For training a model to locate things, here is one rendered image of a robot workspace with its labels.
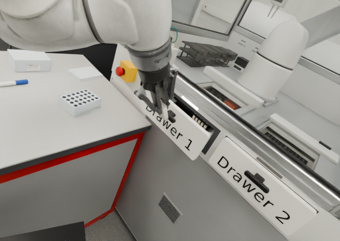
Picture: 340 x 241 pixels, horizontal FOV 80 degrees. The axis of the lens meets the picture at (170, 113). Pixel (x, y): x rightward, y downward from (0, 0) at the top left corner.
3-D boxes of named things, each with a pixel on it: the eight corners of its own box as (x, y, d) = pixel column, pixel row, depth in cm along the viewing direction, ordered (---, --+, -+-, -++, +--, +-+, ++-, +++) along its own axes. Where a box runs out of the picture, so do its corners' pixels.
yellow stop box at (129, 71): (124, 83, 85) (128, 67, 82) (115, 74, 89) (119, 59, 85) (133, 82, 89) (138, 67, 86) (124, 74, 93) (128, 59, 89)
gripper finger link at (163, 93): (152, 72, 50) (156, 69, 51) (159, 99, 60) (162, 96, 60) (162, 80, 49) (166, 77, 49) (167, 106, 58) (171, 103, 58)
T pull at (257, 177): (266, 194, 53) (269, 191, 52) (242, 174, 56) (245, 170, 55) (270, 188, 55) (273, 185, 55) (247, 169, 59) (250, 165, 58)
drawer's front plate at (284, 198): (287, 237, 54) (317, 215, 49) (207, 161, 68) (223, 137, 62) (289, 233, 56) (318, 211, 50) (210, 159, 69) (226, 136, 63)
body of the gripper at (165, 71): (146, 78, 41) (154, 104, 49) (177, 57, 44) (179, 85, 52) (126, 60, 45) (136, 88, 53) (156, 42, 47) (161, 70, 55)
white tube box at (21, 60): (14, 71, 77) (14, 59, 75) (7, 61, 81) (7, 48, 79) (50, 71, 87) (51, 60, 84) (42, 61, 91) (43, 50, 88)
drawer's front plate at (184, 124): (193, 161, 65) (208, 136, 59) (139, 108, 78) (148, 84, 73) (196, 159, 66) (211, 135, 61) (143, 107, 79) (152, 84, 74)
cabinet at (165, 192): (192, 339, 92) (321, 272, 52) (86, 174, 139) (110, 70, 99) (261, 222, 162) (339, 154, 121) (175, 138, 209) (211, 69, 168)
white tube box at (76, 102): (73, 116, 70) (75, 107, 68) (56, 104, 72) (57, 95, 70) (100, 105, 80) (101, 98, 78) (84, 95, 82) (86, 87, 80)
